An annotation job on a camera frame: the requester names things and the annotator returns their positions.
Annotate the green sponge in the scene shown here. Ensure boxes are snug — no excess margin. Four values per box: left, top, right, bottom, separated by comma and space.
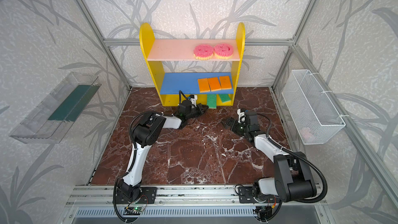
218, 94, 231, 103
207, 94, 217, 109

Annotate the yellow sponge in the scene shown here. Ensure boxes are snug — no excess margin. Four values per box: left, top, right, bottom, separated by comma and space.
198, 78, 211, 93

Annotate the orange sponge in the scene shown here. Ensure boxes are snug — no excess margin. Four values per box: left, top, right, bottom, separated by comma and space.
219, 76, 232, 90
208, 77, 222, 92

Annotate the pink smiley sponge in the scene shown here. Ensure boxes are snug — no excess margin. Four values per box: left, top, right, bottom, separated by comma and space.
193, 44, 214, 60
214, 43, 234, 60

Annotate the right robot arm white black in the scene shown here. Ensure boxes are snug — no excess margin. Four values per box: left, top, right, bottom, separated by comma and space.
221, 109, 328, 203

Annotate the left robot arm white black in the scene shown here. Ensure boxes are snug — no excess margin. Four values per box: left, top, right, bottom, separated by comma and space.
113, 100, 209, 204

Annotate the yellow shelf with coloured boards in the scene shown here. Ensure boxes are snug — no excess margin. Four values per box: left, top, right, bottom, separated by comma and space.
139, 22, 246, 106

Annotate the green circuit board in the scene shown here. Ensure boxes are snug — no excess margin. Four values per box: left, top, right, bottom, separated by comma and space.
123, 206, 147, 216

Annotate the dark green tray liner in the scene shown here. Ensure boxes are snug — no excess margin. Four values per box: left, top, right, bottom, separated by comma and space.
48, 85, 100, 122

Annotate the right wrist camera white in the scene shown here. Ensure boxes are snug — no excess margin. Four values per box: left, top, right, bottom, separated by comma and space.
237, 108, 246, 123

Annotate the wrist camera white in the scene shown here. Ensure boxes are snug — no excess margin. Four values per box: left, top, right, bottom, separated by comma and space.
189, 94, 198, 107
237, 108, 246, 123

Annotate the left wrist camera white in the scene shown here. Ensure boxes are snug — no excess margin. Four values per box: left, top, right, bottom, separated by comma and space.
189, 94, 198, 107

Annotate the white wire mesh basket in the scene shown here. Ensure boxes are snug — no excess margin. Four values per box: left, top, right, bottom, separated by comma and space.
282, 69, 346, 145

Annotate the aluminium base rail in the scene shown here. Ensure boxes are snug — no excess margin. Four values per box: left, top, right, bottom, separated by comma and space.
65, 185, 327, 207

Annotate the clear plastic wall tray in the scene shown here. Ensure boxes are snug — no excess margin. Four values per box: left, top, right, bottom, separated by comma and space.
9, 72, 102, 144

